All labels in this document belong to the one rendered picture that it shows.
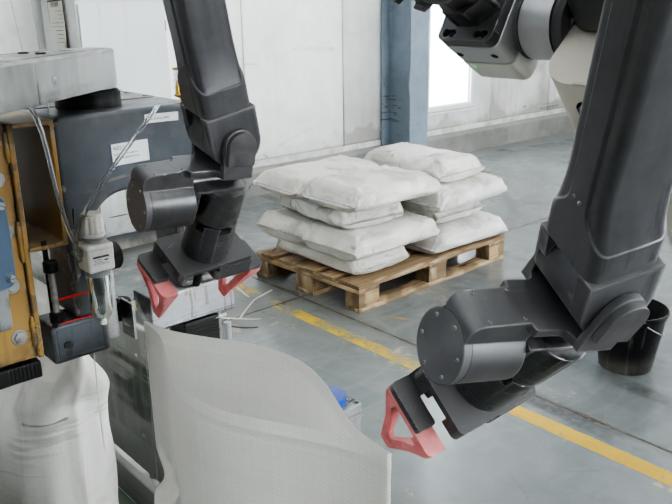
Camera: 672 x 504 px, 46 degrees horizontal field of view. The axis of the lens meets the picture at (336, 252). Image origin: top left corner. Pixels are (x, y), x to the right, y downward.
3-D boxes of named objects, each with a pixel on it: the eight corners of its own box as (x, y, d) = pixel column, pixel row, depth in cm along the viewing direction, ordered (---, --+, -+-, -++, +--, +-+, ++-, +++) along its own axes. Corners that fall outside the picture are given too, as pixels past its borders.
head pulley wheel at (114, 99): (133, 107, 110) (131, 89, 109) (71, 114, 104) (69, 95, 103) (104, 102, 116) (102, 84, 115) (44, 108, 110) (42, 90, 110)
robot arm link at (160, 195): (259, 131, 83) (222, 106, 89) (156, 138, 76) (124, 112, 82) (249, 233, 88) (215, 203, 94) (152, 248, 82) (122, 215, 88)
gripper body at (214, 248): (151, 250, 94) (161, 203, 89) (223, 231, 100) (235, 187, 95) (179, 287, 91) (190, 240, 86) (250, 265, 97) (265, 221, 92)
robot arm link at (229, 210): (258, 186, 87) (236, 155, 90) (201, 193, 83) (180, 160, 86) (244, 232, 91) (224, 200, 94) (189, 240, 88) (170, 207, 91)
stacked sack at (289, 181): (390, 186, 436) (391, 160, 431) (294, 206, 397) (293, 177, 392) (342, 173, 468) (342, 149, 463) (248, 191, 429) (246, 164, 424)
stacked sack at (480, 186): (513, 197, 452) (514, 173, 448) (434, 220, 410) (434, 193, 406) (454, 185, 484) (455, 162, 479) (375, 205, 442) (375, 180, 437)
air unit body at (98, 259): (129, 322, 106) (117, 211, 101) (96, 332, 103) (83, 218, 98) (114, 313, 109) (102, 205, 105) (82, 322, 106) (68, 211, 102)
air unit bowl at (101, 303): (118, 316, 105) (113, 273, 103) (97, 322, 103) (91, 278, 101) (108, 310, 107) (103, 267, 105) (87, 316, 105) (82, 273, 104)
